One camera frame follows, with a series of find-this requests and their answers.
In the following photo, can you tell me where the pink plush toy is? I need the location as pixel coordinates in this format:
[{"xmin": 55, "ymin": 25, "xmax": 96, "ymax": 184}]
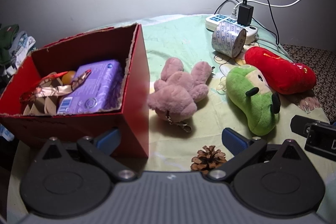
[{"xmin": 146, "ymin": 57, "xmax": 216, "ymax": 133}]

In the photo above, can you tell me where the black power adapter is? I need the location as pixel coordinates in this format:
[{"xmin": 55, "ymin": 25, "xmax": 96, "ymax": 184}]
[{"xmin": 237, "ymin": 5, "xmax": 254, "ymax": 26}]

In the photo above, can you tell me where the long black cable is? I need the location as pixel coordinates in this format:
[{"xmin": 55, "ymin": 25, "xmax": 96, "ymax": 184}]
[{"xmin": 243, "ymin": 0, "xmax": 280, "ymax": 45}]

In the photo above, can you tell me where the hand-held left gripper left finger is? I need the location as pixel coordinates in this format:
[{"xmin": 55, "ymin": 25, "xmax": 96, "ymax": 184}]
[{"xmin": 28, "ymin": 128, "xmax": 137, "ymax": 184}]

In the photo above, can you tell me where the brown patterned cloth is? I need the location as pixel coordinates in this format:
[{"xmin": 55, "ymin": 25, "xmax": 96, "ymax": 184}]
[{"xmin": 281, "ymin": 44, "xmax": 336, "ymax": 122}]

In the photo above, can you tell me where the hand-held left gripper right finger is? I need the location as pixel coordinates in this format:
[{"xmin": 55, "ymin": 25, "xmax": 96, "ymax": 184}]
[{"xmin": 207, "ymin": 127, "xmax": 310, "ymax": 183}]

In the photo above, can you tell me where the green cloth covered desktop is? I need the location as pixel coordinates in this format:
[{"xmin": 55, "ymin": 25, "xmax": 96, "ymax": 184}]
[{"xmin": 7, "ymin": 13, "xmax": 332, "ymax": 224}]

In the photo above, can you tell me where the green plush toy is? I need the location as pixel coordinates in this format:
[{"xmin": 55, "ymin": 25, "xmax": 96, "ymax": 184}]
[{"xmin": 226, "ymin": 64, "xmax": 281, "ymax": 136}]

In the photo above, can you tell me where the white power strip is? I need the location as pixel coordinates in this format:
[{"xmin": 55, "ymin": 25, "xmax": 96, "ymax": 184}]
[{"xmin": 205, "ymin": 14, "xmax": 259, "ymax": 44}]

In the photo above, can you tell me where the orange ball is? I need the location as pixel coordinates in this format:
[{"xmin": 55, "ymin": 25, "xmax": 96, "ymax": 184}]
[{"xmin": 62, "ymin": 70, "xmax": 77, "ymax": 84}]

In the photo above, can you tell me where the red cardboard box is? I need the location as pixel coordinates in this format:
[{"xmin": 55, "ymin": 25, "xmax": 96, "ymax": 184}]
[{"xmin": 0, "ymin": 23, "xmax": 151, "ymax": 159}]

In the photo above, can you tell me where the red plush toy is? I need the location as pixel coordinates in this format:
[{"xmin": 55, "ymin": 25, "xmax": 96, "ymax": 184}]
[{"xmin": 245, "ymin": 46, "xmax": 317, "ymax": 95}]

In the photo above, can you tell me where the short black cable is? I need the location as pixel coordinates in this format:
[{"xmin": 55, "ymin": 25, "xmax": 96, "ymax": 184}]
[{"xmin": 215, "ymin": 0, "xmax": 239, "ymax": 16}]

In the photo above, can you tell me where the pile of clothes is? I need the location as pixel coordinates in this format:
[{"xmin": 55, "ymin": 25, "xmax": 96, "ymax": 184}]
[{"xmin": 0, "ymin": 24, "xmax": 36, "ymax": 78}]

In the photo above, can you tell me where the printed tape roll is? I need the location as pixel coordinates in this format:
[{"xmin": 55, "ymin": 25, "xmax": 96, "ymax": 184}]
[{"xmin": 211, "ymin": 21, "xmax": 247, "ymax": 59}]

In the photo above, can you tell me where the blue and white packet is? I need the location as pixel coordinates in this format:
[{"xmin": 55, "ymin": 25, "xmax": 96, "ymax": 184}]
[{"xmin": 0, "ymin": 124, "xmax": 15, "ymax": 142}]

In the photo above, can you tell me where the purple tissue packet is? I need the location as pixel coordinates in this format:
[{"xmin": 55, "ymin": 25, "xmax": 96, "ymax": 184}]
[{"xmin": 56, "ymin": 59, "xmax": 124, "ymax": 116}]

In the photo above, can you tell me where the beige cardboard divider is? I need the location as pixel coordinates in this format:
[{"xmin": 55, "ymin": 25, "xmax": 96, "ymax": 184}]
[{"xmin": 22, "ymin": 72, "xmax": 67, "ymax": 116}]

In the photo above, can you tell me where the brown pine cone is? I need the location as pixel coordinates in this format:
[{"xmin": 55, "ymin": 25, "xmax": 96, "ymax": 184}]
[{"xmin": 191, "ymin": 145, "xmax": 227, "ymax": 171}]

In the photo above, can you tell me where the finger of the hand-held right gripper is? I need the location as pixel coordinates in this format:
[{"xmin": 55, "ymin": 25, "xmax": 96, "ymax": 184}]
[{"xmin": 290, "ymin": 115, "xmax": 331, "ymax": 139}]

